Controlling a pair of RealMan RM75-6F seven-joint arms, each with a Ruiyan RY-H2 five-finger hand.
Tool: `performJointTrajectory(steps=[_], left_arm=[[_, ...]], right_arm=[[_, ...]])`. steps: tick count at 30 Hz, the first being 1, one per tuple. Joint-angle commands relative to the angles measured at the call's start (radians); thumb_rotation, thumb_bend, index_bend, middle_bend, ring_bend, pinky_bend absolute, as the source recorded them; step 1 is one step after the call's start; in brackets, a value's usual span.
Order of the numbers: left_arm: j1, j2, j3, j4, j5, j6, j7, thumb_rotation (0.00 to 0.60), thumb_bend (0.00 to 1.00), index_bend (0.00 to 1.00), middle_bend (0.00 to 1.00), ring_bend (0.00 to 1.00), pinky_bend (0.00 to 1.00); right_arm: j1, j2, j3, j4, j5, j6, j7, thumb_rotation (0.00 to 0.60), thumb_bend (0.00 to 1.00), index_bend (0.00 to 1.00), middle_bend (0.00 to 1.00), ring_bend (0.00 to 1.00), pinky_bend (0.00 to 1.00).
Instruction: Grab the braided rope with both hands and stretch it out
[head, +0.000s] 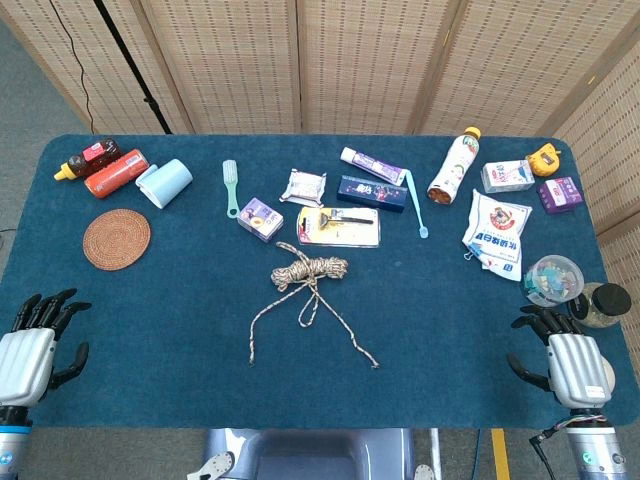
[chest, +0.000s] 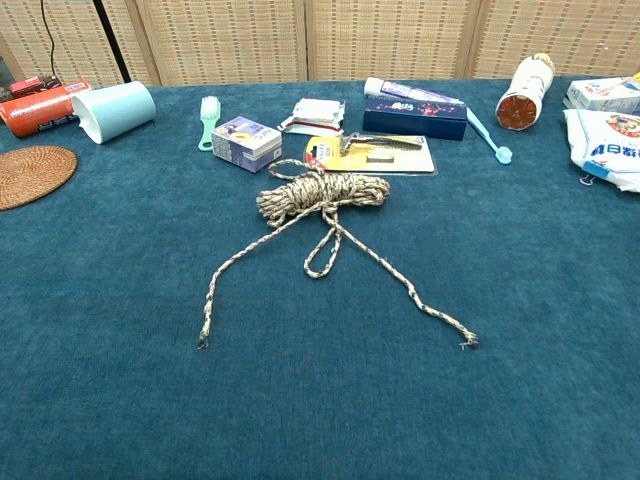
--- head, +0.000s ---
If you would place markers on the green brush white bristles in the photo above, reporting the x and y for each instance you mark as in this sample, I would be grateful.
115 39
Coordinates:
231 185

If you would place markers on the white milk carton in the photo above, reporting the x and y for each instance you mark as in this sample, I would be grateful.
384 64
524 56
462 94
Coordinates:
505 177

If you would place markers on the glass jar black lid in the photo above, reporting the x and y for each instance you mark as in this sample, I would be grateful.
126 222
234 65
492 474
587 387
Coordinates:
610 300

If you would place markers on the orange-red can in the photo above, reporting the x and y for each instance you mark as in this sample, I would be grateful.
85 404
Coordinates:
115 175

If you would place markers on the purple tissue packet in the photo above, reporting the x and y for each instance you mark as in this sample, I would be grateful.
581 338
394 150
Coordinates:
560 194

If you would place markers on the yellow tape measure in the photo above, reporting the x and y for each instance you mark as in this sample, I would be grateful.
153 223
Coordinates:
545 160

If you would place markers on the small black container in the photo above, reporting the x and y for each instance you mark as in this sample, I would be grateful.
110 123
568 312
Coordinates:
580 307

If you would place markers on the light blue plastic cup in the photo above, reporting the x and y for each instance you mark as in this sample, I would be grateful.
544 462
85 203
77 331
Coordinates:
167 182

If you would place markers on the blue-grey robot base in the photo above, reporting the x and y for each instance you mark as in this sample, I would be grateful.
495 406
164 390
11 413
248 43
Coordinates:
310 455

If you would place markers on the light blue toothbrush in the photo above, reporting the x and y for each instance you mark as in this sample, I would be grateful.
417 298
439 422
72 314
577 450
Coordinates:
416 200

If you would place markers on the dark blue toothpaste box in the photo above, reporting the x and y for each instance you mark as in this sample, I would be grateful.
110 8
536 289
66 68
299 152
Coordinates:
370 192

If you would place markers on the round woven rattan coaster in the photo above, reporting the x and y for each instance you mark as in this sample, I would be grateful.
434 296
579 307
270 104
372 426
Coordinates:
116 240

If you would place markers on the brown sauce bottle yellow cap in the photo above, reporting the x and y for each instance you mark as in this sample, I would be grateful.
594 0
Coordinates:
95 156

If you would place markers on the white sugar bag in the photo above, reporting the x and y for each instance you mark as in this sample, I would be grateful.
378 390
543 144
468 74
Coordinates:
495 230

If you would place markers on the small blue binder clip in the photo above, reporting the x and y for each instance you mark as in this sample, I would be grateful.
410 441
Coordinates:
468 255

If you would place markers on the small purple white box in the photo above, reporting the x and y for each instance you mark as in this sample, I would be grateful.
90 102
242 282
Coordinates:
260 220

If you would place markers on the blue felt table cover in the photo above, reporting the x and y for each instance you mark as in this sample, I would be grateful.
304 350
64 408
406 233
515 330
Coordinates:
175 325

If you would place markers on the white snack packet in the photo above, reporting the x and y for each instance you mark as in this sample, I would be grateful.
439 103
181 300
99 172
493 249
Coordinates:
302 187

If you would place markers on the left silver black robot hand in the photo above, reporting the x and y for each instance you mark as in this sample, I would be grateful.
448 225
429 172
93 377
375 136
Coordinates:
25 365

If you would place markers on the white drink bottle yellow cap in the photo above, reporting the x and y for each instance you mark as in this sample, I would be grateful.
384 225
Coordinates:
452 170

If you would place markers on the white purple toothpaste tube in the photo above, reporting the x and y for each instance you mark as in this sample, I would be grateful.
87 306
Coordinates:
372 165

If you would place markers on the razor in blister pack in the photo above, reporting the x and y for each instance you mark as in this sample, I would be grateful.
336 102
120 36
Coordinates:
340 232

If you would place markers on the clear cup colourful pieces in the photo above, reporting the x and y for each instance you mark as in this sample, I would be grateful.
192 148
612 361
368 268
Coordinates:
552 280

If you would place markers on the black stand pole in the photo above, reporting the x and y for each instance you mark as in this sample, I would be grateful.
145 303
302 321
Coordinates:
125 50

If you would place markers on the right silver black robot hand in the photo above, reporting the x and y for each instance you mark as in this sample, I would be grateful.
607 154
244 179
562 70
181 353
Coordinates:
577 370

